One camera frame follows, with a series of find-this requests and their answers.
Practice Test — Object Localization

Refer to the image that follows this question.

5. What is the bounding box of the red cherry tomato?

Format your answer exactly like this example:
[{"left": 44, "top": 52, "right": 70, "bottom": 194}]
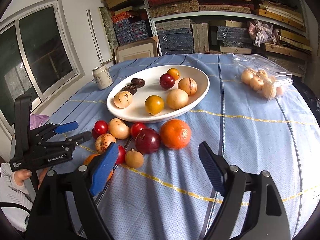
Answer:
[{"left": 93, "top": 120, "right": 108, "bottom": 136}]

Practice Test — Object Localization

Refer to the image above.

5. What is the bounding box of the yellow-orange plum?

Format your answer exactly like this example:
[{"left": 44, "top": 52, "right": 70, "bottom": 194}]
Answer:
[
  {"left": 145, "top": 95, "right": 164, "bottom": 115},
  {"left": 167, "top": 68, "right": 181, "bottom": 81}
]

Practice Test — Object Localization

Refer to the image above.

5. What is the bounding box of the large orange mandarin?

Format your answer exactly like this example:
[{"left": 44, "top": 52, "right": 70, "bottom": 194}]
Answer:
[{"left": 159, "top": 119, "right": 191, "bottom": 150}]

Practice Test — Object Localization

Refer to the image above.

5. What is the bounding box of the metal storage shelf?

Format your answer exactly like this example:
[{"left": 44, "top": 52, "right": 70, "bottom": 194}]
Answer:
[{"left": 102, "top": 0, "right": 312, "bottom": 77}]

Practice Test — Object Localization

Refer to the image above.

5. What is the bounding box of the small brown longan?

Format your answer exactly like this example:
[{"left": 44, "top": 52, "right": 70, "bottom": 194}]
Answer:
[{"left": 125, "top": 149, "right": 144, "bottom": 168}]

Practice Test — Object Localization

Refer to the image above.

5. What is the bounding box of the white ceramic plate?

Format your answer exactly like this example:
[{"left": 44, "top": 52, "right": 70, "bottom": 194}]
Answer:
[{"left": 106, "top": 65, "right": 210, "bottom": 123}]

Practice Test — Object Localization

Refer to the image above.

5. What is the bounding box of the pink plastic bag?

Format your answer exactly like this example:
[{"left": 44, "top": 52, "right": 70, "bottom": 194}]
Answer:
[{"left": 247, "top": 20, "right": 279, "bottom": 47}]

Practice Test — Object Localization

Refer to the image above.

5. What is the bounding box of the large tan round fruit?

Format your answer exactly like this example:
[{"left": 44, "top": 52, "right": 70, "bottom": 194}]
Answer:
[{"left": 167, "top": 89, "right": 189, "bottom": 109}]

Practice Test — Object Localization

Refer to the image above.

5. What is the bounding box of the dark brown chestnut fruit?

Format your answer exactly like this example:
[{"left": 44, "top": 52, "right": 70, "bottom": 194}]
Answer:
[{"left": 121, "top": 84, "right": 137, "bottom": 95}]

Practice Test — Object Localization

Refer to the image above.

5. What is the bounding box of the blue checked tablecloth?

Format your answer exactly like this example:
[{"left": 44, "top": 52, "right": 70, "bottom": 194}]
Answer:
[{"left": 37, "top": 52, "right": 320, "bottom": 240}]

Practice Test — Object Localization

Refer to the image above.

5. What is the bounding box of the dark red plum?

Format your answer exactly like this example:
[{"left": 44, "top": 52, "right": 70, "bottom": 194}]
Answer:
[
  {"left": 159, "top": 73, "right": 175, "bottom": 90},
  {"left": 135, "top": 128, "right": 161, "bottom": 154}
]

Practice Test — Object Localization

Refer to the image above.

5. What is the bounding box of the clear plastic fruit box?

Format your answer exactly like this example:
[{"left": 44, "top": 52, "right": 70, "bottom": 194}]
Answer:
[{"left": 232, "top": 54, "right": 293, "bottom": 101}]

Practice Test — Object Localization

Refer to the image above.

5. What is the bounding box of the purple cloth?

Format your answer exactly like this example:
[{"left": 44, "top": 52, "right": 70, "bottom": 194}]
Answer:
[{"left": 30, "top": 114, "right": 50, "bottom": 130}]

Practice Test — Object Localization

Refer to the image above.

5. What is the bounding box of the window with white frame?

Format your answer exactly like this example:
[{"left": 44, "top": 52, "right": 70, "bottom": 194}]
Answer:
[{"left": 1, "top": 0, "right": 84, "bottom": 138}]

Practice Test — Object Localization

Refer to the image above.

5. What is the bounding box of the framed picture leaning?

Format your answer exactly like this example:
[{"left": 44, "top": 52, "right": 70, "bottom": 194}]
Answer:
[{"left": 114, "top": 36, "right": 159, "bottom": 63}]

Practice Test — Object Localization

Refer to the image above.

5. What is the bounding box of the person left hand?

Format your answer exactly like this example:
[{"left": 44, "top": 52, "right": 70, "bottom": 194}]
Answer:
[{"left": 14, "top": 168, "right": 48, "bottom": 189}]

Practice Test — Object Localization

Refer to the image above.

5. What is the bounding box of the tan scarred round fruit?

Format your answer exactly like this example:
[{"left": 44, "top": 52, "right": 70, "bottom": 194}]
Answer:
[{"left": 178, "top": 77, "right": 197, "bottom": 95}]

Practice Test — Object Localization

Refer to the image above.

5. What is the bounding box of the white beverage can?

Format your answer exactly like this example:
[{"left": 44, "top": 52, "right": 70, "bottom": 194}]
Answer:
[{"left": 92, "top": 65, "right": 113, "bottom": 90}]

